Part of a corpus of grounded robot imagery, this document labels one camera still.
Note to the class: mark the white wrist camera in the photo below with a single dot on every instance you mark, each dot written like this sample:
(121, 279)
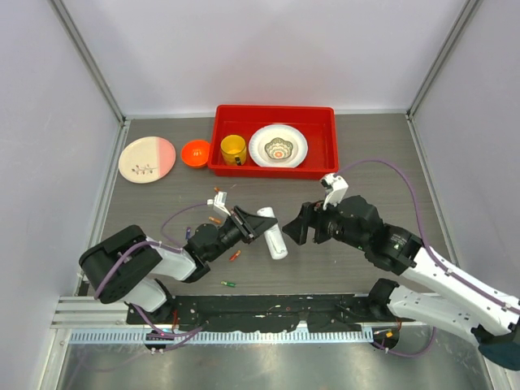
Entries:
(217, 203)
(335, 188)

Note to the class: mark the patterned small bowl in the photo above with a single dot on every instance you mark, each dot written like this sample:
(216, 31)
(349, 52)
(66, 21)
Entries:
(278, 149)

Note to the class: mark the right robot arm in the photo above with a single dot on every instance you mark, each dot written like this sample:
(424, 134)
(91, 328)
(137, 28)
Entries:
(465, 306)

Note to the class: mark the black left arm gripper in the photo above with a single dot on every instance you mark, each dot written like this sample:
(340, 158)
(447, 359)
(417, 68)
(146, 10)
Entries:
(259, 223)

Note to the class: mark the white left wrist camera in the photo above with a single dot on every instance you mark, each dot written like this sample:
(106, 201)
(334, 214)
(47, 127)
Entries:
(217, 203)

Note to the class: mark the yellow mug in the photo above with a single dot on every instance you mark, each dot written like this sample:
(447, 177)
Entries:
(234, 150)

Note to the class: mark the pink and white plate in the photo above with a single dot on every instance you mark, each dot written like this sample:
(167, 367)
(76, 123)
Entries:
(147, 159)

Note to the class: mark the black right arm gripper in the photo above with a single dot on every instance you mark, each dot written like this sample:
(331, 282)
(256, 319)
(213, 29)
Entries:
(311, 214)

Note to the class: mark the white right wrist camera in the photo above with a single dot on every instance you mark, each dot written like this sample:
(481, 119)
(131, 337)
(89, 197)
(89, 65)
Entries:
(335, 188)

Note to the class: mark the green battery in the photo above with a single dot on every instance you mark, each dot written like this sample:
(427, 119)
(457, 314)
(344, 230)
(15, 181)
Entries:
(228, 284)

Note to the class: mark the white plate in bin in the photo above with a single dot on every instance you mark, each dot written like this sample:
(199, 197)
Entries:
(288, 133)

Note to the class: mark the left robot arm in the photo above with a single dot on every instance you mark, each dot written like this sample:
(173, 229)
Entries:
(118, 268)

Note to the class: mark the aluminium front rail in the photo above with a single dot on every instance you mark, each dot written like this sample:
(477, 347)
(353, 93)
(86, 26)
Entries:
(300, 336)

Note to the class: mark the red orange battery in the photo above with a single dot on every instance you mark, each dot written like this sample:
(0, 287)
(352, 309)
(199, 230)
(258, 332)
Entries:
(235, 256)

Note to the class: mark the orange plastic bowl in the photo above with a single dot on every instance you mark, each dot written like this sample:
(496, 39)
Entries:
(195, 153)

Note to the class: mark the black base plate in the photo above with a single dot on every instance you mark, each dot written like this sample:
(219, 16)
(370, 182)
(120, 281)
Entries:
(270, 313)

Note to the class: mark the white remote control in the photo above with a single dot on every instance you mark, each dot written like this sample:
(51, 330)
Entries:
(273, 236)

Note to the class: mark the red plastic bin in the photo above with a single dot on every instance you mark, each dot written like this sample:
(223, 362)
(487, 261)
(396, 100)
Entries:
(317, 124)

